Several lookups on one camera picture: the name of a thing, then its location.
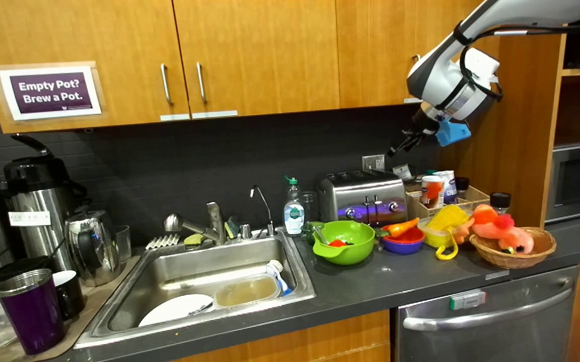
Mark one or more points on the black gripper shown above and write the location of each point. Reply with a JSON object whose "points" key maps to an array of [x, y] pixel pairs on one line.
{"points": [[420, 128]]}

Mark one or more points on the silver toaster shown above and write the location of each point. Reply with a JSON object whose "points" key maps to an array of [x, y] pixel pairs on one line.
{"points": [[362, 195]]}

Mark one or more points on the dish soap bottle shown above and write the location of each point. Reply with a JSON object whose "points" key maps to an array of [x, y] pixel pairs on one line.
{"points": [[292, 211]]}

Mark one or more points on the black mug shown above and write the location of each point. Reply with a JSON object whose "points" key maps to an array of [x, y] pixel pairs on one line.
{"points": [[69, 292]]}

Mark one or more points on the pink plush toy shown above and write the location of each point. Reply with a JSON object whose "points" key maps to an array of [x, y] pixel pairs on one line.
{"points": [[500, 228]]}

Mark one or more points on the blue wrist camera box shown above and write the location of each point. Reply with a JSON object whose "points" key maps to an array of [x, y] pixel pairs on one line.
{"points": [[452, 133]]}

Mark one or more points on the cardboard condiment box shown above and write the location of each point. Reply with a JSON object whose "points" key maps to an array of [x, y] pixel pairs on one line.
{"points": [[441, 188]]}

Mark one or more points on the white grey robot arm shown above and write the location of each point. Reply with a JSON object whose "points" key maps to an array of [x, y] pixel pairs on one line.
{"points": [[456, 81]]}

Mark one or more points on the white plate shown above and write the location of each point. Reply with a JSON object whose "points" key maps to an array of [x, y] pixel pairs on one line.
{"points": [[175, 308]]}

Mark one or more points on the purple metal tumbler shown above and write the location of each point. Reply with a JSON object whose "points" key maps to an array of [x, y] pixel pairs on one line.
{"points": [[33, 308]]}

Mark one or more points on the purple cabinet sign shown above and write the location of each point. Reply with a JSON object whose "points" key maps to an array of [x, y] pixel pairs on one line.
{"points": [[51, 92]]}

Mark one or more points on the glass coffee carafe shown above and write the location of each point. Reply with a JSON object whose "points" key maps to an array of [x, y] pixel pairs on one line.
{"points": [[93, 248]]}

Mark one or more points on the purple bowl with red food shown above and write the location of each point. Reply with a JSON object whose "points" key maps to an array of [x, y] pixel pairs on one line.
{"points": [[402, 239]]}

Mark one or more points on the stainless steel sink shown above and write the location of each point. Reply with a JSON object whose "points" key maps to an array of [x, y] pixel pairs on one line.
{"points": [[239, 276]]}

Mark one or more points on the stainless dishwasher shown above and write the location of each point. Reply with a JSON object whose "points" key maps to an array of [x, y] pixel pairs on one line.
{"points": [[519, 320]]}

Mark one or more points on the green plastic bowl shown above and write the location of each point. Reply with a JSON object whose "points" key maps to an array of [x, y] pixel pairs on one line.
{"points": [[343, 243]]}

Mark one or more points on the wall power outlet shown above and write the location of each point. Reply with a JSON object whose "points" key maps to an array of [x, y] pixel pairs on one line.
{"points": [[372, 161]]}

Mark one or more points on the chrome faucet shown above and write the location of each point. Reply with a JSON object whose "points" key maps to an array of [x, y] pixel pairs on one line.
{"points": [[224, 231]]}

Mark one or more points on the wicker basket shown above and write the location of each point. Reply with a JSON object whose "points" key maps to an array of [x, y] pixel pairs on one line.
{"points": [[516, 259]]}

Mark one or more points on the yellow plastic pitcher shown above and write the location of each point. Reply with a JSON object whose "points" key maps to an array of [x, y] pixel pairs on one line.
{"points": [[446, 231]]}

